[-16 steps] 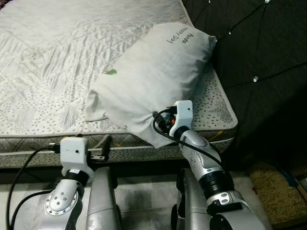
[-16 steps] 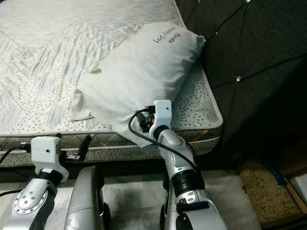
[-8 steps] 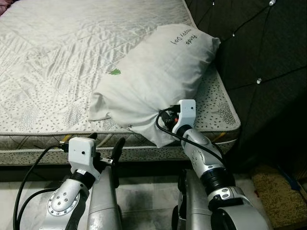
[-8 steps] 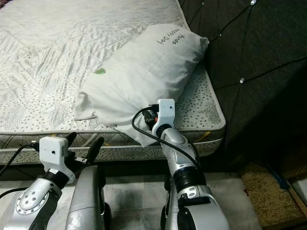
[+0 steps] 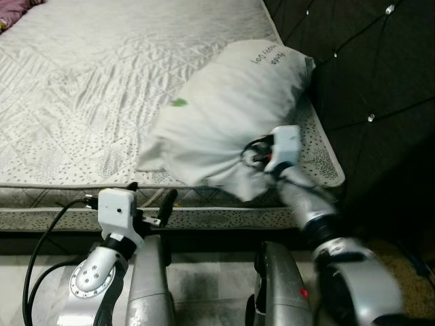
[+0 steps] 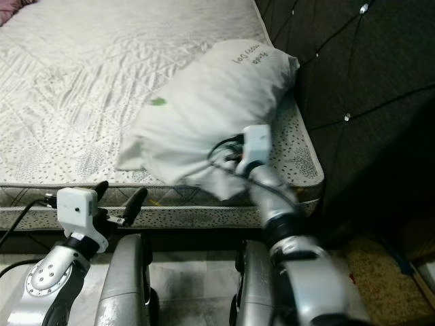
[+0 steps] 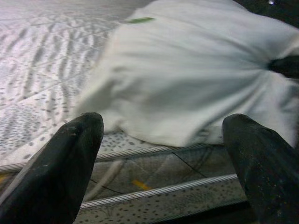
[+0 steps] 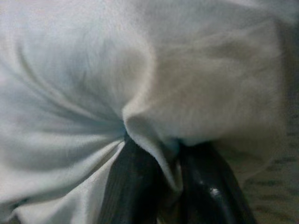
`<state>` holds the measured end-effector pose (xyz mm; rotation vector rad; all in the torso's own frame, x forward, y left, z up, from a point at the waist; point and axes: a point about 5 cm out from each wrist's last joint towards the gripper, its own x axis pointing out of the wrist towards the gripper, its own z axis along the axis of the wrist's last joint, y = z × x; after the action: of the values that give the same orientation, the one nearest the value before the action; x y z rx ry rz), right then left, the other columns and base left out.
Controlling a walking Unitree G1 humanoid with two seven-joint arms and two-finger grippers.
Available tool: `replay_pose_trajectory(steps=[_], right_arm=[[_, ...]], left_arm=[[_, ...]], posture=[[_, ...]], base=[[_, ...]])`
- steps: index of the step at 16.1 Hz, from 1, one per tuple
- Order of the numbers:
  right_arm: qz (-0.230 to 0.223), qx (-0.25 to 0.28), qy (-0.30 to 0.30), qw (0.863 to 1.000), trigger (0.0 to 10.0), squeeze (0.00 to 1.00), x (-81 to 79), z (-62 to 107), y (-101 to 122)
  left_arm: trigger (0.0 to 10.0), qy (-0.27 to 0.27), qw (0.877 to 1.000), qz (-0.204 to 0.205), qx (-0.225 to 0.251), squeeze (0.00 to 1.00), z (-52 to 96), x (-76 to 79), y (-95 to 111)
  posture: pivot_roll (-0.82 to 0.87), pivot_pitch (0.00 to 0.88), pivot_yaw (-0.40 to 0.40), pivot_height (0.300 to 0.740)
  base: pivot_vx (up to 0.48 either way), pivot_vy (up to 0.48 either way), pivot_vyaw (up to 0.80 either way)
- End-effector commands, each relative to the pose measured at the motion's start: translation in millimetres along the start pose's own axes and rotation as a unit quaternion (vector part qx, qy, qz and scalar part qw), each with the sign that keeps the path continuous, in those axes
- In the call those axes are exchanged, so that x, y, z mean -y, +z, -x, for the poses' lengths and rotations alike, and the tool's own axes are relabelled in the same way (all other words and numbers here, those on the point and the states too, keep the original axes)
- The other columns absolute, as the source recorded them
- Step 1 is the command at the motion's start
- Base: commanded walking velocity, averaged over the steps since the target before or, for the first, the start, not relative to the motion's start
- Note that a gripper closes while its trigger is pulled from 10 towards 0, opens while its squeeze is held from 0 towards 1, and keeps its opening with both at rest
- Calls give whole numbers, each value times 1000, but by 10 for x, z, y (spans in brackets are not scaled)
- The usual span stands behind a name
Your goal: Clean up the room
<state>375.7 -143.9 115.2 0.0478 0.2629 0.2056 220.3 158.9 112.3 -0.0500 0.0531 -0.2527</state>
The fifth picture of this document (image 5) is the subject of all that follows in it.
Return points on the purple cartoon print blanket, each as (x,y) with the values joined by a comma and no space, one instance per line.
(13,10)

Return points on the grey left robot leg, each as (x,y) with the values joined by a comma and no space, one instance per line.
(153,285)

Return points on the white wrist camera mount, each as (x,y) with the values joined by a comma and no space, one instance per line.
(285,146)
(117,214)

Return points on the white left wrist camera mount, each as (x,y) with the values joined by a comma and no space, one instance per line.
(117,214)

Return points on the grey robot leg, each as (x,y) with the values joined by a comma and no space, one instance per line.
(153,285)
(279,292)

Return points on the black tufted headboard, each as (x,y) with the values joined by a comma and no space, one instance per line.
(367,81)

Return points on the grey right robot leg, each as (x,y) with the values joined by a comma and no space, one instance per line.
(279,292)

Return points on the white quilted mattress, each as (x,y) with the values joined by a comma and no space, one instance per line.
(88,88)

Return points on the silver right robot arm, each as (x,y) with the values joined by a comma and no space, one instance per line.
(340,251)

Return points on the cream pillow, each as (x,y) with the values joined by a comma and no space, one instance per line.
(224,115)

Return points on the brown floor rug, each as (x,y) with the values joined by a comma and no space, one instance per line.
(408,278)

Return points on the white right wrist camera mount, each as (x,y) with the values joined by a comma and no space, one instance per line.
(285,146)

